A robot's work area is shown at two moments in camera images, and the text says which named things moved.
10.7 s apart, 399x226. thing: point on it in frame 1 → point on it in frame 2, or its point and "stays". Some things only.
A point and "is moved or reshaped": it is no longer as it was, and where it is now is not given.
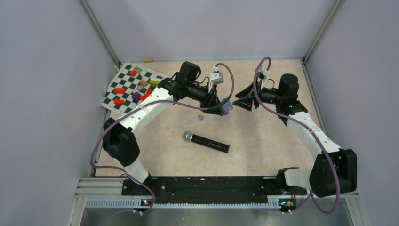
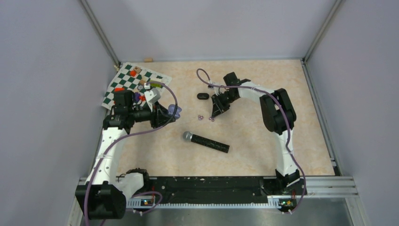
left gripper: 212,104 → 160,117
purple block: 136,96 stays
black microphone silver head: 188,136 stays
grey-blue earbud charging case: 227,107 is moved or reshaped
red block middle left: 119,90 stays
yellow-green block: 154,83 stays
